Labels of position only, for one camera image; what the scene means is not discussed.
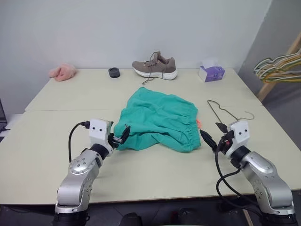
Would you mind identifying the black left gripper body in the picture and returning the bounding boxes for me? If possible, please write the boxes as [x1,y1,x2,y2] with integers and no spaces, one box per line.
[107,132,124,149]

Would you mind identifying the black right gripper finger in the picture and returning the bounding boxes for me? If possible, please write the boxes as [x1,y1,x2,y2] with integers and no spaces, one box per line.
[199,129,218,152]
[215,122,229,136]

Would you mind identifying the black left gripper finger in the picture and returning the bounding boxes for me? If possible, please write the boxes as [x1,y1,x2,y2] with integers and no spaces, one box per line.
[121,125,131,143]

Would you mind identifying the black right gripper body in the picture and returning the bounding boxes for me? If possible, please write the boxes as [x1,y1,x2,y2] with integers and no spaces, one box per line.
[218,130,236,157]

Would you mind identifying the thin metal wire hanger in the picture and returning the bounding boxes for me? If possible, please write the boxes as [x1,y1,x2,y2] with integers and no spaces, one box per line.
[207,99,255,124]

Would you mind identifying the green shorts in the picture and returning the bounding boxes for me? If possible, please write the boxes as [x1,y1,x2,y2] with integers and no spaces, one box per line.
[113,87,202,153]

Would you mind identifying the purple and white tissue box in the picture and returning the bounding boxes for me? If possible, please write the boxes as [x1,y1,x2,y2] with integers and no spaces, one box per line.
[198,58,226,83]

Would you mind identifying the light wooden clothes rack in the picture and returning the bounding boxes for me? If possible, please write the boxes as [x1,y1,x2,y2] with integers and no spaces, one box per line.
[256,32,301,102]

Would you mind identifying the brown sneaker with white sole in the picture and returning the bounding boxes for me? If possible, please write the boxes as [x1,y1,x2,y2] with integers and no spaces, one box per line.
[131,50,178,85]

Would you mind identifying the light wooden slat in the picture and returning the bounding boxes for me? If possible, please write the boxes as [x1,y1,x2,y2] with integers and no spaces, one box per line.
[243,209,253,226]

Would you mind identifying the dark rounded shape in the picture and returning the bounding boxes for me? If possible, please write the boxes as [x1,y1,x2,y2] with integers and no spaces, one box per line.
[119,212,143,226]

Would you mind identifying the pink fluffy slipper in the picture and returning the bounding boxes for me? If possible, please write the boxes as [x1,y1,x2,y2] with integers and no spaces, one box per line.
[48,63,77,82]

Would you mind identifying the dark flat device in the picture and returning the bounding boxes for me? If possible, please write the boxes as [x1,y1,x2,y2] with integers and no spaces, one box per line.
[0,98,8,132]

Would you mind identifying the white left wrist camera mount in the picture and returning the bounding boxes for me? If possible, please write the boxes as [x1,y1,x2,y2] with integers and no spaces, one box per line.
[88,118,114,145]

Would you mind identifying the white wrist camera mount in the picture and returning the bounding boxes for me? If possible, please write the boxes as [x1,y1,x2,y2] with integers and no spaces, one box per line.
[229,121,250,152]
[88,118,114,145]

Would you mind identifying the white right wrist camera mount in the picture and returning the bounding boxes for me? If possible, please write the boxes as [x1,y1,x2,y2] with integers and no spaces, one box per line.
[229,121,250,152]

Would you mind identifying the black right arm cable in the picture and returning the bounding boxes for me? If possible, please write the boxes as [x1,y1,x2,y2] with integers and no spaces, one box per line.
[215,138,266,216]

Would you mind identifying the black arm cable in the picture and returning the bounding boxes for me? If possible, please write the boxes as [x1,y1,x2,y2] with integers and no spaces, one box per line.
[215,138,266,216]
[68,121,91,163]

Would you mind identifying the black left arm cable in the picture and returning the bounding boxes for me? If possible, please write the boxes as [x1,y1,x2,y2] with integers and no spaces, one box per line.
[68,121,91,163]

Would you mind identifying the yellow wire hanger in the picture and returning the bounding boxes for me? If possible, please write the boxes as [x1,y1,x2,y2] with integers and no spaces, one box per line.
[262,56,301,84]

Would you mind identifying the white wire hanger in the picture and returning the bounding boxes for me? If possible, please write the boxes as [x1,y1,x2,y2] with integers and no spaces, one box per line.
[253,52,301,73]

